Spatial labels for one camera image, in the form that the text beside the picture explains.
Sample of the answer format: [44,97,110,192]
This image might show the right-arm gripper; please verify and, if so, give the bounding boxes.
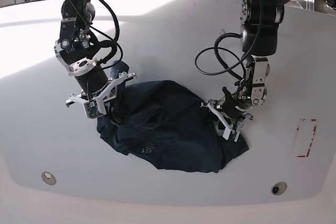
[65,71,136,125]

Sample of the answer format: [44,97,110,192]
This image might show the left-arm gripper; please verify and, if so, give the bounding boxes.
[201,97,254,140]

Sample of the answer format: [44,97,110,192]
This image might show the dark blue T-shirt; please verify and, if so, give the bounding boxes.
[96,60,250,174]

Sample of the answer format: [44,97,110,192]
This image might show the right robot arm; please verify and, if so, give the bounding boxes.
[54,0,135,124]

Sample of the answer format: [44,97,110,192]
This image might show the red tape rectangle marking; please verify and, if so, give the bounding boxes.
[292,118,317,158]

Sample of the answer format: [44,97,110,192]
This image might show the left round table grommet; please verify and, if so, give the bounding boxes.
[41,172,57,186]

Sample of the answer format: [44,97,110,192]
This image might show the round table grommet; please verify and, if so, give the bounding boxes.
[41,172,57,186]
[271,182,287,196]

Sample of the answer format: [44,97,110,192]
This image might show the right round table grommet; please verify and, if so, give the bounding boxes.
[271,182,287,196]

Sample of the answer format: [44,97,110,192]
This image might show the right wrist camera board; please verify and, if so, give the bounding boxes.
[83,101,103,119]

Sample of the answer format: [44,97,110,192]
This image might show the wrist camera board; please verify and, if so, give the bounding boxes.
[83,101,103,119]
[229,131,240,142]

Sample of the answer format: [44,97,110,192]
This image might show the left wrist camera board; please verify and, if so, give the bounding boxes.
[229,131,240,142]

